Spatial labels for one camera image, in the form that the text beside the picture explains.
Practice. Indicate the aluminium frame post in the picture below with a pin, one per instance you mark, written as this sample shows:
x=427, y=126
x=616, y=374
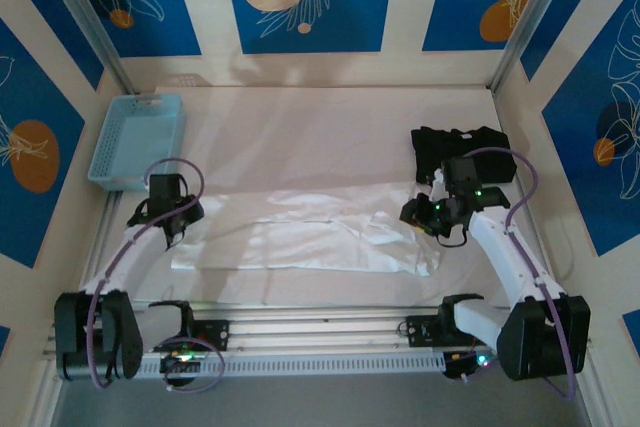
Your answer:
x=525, y=22
x=85, y=12

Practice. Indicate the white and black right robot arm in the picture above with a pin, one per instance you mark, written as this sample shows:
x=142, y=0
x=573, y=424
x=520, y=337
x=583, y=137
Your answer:
x=500, y=252

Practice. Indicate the folded black t-shirt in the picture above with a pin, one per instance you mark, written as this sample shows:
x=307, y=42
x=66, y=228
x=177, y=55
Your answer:
x=430, y=147

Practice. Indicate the white perforated bracket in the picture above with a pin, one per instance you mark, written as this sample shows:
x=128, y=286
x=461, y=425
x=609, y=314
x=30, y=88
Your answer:
x=187, y=79

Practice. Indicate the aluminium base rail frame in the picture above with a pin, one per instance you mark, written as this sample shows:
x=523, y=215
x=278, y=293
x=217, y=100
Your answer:
x=320, y=329

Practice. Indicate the black controller board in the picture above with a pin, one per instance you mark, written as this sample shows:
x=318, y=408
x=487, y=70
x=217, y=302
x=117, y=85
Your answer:
x=181, y=372
x=457, y=364

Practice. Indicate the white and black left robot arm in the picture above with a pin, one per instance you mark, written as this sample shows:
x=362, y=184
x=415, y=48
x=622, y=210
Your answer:
x=125, y=257

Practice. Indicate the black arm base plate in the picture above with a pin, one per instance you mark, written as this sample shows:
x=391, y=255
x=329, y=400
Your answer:
x=217, y=334
x=420, y=331

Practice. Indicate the light blue plastic basket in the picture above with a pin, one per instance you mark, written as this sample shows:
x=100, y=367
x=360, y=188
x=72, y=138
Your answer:
x=135, y=142

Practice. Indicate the white t-shirt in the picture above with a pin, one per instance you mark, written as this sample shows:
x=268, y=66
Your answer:
x=300, y=242

